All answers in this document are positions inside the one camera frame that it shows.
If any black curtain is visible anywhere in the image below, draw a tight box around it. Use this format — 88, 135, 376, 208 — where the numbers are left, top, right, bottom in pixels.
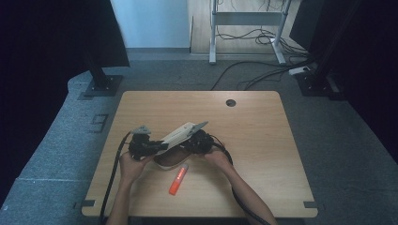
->
289, 0, 398, 167
0, 0, 130, 201

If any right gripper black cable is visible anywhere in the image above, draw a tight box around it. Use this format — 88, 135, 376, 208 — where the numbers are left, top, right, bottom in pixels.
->
209, 134, 270, 225

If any orange highlighter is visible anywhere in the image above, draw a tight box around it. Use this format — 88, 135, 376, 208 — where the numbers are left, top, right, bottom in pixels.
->
168, 162, 190, 197

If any grey floor socket plate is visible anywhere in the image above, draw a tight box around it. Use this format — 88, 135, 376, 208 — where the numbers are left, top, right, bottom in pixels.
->
89, 113, 110, 134

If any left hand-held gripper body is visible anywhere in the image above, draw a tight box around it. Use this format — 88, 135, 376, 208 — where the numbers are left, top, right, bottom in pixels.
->
129, 125, 158, 161

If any black floor cable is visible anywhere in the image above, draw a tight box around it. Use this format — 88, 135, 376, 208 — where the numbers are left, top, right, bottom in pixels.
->
210, 59, 311, 92

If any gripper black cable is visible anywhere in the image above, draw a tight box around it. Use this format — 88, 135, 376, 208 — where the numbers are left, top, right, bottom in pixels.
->
209, 134, 270, 225
99, 130, 133, 225

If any white metal desk frame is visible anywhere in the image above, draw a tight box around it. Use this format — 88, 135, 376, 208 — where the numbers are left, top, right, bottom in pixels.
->
208, 0, 287, 66

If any beige pencil case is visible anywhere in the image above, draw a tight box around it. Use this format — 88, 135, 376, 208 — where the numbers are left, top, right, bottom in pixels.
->
153, 121, 197, 172

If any tangle of black cables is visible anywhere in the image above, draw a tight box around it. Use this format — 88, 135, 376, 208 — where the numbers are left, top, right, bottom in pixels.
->
215, 26, 309, 59

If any person's right hand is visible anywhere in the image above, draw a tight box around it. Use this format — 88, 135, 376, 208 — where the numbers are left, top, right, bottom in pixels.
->
203, 145, 235, 173

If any black stand with base plate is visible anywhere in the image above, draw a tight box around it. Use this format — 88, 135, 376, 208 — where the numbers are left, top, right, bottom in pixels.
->
295, 68, 345, 101
82, 51, 124, 98

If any white power strip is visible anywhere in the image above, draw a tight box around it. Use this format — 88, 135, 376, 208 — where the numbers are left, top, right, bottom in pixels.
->
287, 66, 312, 77

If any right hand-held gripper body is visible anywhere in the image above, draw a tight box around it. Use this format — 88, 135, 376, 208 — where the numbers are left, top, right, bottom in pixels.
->
183, 121, 217, 155

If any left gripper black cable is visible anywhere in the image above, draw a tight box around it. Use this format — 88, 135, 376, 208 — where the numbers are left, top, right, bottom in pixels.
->
99, 130, 133, 225

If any person's left hand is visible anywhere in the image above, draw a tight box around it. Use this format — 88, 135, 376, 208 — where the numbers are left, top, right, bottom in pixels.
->
119, 151, 155, 186

